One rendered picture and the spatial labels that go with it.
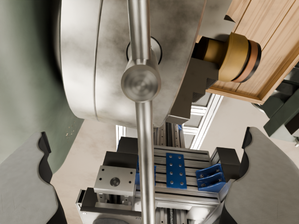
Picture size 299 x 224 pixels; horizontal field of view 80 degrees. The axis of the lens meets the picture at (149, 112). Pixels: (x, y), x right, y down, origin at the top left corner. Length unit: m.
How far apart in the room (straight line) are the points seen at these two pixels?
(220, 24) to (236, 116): 1.74
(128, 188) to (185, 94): 0.47
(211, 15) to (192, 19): 0.13
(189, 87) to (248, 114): 1.79
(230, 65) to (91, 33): 0.22
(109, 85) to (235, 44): 0.22
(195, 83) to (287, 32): 0.39
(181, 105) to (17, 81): 0.20
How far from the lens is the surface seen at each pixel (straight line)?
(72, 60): 0.20
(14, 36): 0.22
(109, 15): 0.18
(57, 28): 0.25
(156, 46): 0.18
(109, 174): 0.70
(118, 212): 0.73
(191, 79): 0.29
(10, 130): 0.29
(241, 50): 0.33
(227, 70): 0.33
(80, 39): 0.19
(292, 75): 0.74
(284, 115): 0.79
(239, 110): 1.98
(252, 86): 0.68
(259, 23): 0.59
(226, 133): 2.18
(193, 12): 0.19
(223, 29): 0.32
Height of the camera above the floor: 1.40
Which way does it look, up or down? 49 degrees down
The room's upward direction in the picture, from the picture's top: 175 degrees counter-clockwise
